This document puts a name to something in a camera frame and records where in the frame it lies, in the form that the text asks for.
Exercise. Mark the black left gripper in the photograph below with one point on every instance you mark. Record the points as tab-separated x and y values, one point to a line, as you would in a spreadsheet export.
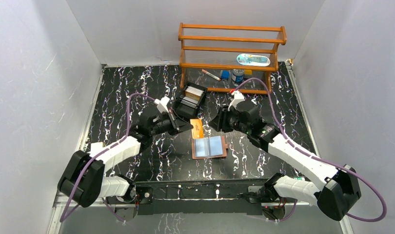
174	121

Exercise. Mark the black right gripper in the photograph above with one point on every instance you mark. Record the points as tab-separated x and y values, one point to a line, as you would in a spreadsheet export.
221	118

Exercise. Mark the brown leather card holder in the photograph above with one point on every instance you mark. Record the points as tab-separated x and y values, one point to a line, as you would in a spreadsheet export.
209	147

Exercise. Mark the orange VIP card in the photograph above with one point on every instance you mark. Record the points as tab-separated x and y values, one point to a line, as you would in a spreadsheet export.
197	130

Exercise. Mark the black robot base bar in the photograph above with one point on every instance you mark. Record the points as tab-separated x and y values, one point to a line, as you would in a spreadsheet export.
201	196

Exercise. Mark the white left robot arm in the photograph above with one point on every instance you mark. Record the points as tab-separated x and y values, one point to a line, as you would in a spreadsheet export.
83	179

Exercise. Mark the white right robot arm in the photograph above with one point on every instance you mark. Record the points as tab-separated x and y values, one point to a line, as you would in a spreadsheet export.
331	189

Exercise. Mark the black card dispenser box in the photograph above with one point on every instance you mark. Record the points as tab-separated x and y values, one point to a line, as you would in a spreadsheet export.
188	103

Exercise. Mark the white red card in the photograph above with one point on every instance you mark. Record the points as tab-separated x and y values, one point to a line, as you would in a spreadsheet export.
95	148

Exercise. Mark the small blue cube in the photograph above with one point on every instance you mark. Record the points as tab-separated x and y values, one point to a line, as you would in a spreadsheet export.
224	74

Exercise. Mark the blue white can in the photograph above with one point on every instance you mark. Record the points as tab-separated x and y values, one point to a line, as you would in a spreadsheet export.
237	76

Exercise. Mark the red white marker pen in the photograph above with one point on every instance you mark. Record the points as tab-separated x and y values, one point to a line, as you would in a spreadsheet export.
211	75

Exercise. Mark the small yellow block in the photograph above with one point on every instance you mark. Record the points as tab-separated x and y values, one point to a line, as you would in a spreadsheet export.
248	73

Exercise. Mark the orange wooden shelf rack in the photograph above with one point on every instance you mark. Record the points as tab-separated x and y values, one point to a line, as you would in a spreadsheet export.
217	47

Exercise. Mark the blue white packaged item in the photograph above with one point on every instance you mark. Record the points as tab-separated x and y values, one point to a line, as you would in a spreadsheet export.
253	60

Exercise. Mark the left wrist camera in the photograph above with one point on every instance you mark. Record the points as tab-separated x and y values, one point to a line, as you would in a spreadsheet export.
161	104

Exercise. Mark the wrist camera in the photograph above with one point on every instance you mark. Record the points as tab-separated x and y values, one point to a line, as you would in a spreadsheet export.
161	104
244	106

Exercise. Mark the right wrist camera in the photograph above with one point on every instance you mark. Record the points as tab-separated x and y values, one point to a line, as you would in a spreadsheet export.
244	106

